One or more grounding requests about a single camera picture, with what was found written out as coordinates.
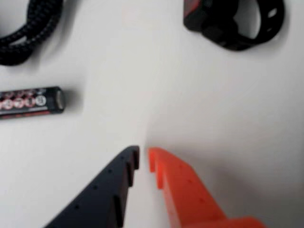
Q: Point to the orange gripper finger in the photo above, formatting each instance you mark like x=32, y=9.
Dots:
x=190, y=197

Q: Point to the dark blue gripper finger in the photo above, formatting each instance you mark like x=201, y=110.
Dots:
x=95, y=202

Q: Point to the black AA battery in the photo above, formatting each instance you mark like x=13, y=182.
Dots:
x=31, y=104

